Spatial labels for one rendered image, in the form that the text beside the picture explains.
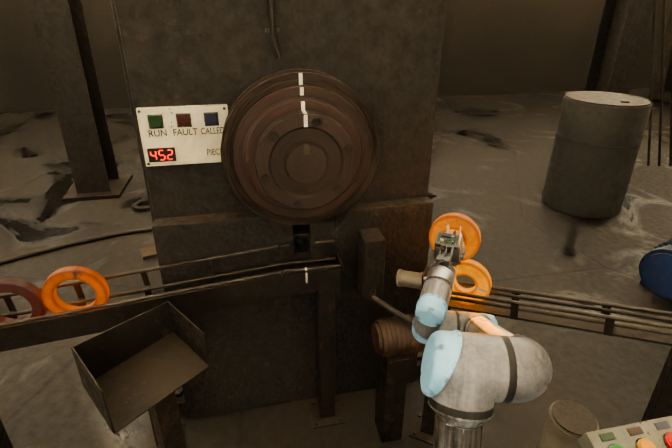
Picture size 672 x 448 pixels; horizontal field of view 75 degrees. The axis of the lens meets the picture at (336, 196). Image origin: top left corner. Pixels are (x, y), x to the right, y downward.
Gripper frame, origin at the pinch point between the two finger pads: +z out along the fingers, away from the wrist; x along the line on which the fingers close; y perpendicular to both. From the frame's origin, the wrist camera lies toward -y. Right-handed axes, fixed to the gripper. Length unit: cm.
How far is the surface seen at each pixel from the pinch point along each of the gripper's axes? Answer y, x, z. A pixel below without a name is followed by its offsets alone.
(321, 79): 48, 39, 0
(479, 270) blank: -9.5, -8.8, -5.0
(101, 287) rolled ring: -1, 98, -52
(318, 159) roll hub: 30.4, 36.1, -13.7
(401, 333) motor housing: -31.7, 12.4, -19.4
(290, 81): 49, 46, -4
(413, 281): -17.8, 11.2, -8.1
